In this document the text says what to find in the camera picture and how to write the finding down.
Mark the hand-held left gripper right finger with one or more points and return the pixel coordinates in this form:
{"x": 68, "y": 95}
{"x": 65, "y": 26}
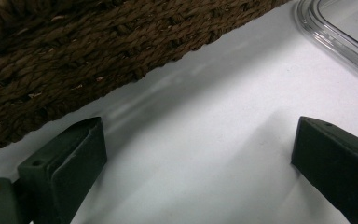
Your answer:
{"x": 335, "y": 165}

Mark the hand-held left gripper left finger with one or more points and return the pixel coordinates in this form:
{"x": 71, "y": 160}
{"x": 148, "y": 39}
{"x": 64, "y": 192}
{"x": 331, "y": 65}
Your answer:
{"x": 65, "y": 174}

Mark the brown woven basket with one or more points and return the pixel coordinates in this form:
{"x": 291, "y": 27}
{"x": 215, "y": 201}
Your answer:
{"x": 90, "y": 56}

